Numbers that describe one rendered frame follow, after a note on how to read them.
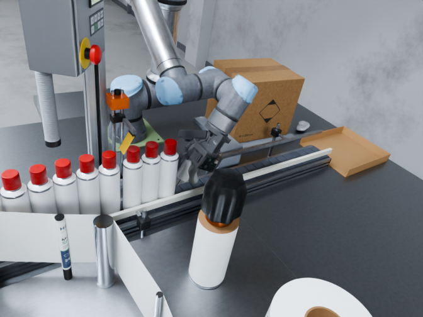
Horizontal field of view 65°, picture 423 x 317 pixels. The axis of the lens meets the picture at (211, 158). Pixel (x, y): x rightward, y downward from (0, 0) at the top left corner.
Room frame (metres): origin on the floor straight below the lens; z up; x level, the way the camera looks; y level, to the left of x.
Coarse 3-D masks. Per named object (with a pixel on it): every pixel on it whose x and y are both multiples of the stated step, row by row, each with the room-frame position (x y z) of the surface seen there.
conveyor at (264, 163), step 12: (288, 156) 1.12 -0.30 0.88; (300, 156) 1.13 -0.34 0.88; (324, 156) 1.17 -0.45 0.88; (240, 168) 0.98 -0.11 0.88; (252, 168) 0.99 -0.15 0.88; (288, 168) 1.04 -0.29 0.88; (204, 180) 0.87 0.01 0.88; (252, 180) 0.92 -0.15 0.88; (180, 192) 0.79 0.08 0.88; (120, 204) 0.69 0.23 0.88; (168, 204) 0.73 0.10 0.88; (180, 204) 0.74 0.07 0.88; (132, 216) 0.65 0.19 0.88
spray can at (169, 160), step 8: (168, 144) 0.73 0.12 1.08; (176, 144) 0.75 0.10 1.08; (168, 152) 0.73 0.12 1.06; (176, 152) 0.76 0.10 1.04; (168, 160) 0.72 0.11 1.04; (176, 160) 0.74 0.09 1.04; (160, 168) 0.73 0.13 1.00; (168, 168) 0.72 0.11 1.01; (176, 168) 0.74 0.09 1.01; (160, 176) 0.73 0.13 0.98; (168, 176) 0.72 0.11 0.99; (176, 176) 0.75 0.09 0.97; (160, 184) 0.73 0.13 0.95; (168, 184) 0.73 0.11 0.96; (160, 192) 0.73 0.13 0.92; (168, 192) 0.73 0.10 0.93
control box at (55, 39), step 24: (24, 0) 0.60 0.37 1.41; (48, 0) 0.60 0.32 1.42; (72, 0) 0.61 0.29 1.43; (24, 24) 0.59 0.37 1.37; (48, 24) 0.60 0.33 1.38; (72, 24) 0.60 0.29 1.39; (48, 48) 0.60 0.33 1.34; (72, 48) 0.60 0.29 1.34; (48, 72) 0.60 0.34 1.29; (72, 72) 0.60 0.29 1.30
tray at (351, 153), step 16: (336, 128) 1.47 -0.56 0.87; (304, 144) 1.32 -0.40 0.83; (320, 144) 1.35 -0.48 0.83; (336, 144) 1.37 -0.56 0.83; (352, 144) 1.40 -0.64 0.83; (368, 144) 1.39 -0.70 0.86; (336, 160) 1.23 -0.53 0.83; (352, 160) 1.25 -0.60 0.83; (368, 160) 1.28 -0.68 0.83; (384, 160) 1.29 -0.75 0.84
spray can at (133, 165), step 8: (128, 152) 0.67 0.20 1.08; (136, 152) 0.67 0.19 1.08; (128, 160) 0.67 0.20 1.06; (136, 160) 0.68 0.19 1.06; (128, 168) 0.66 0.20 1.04; (136, 168) 0.67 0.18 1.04; (128, 176) 0.66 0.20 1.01; (136, 176) 0.67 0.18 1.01; (128, 184) 0.66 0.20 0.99; (136, 184) 0.67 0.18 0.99; (128, 192) 0.66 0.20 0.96; (136, 192) 0.67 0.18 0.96; (128, 200) 0.66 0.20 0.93; (136, 200) 0.67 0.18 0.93; (128, 208) 0.66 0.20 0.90
